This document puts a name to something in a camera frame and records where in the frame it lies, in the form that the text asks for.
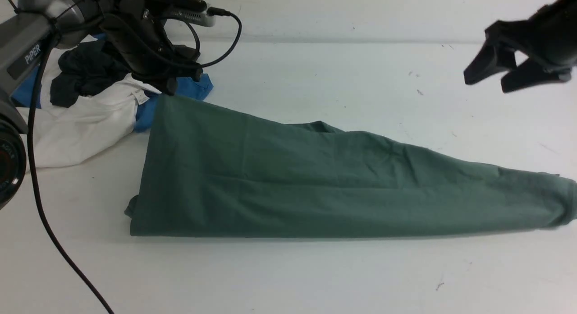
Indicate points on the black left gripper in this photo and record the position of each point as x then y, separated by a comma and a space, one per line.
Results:
142, 42

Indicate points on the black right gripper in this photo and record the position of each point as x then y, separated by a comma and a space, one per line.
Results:
548, 38

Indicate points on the white shirt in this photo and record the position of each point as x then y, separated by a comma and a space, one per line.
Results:
68, 136

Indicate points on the dark grey shirt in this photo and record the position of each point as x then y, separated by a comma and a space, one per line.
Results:
86, 71

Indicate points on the green long sleeve shirt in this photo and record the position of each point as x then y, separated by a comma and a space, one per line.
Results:
214, 172

